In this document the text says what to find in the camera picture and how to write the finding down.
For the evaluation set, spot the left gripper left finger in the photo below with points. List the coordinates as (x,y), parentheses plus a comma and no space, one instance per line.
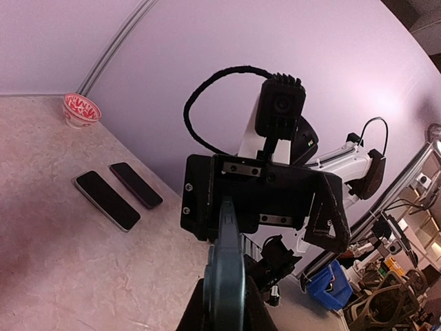
(193,318)

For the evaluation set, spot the right aluminium frame post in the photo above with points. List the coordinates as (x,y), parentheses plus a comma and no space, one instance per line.
(123,32)

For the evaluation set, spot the blue plastic bin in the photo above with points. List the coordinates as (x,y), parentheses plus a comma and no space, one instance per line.
(330,287)

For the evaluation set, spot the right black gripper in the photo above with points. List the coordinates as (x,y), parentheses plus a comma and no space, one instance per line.
(254,190)

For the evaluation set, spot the red white patterned bowl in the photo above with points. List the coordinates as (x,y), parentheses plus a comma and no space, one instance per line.
(79,111)

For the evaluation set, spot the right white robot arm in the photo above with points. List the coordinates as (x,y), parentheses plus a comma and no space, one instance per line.
(361,172)

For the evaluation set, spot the black phone red edge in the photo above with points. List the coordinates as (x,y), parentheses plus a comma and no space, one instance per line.
(137,186)

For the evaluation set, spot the teal green phone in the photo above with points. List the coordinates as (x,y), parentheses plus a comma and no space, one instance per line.
(224,278)

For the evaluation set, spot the dark green mug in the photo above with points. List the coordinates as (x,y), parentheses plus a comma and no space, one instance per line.
(268,265)

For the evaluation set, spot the black phone silver edge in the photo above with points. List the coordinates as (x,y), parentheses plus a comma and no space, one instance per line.
(107,200)

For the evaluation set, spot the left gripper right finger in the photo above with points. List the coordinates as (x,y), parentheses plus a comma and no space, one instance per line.
(256,315)

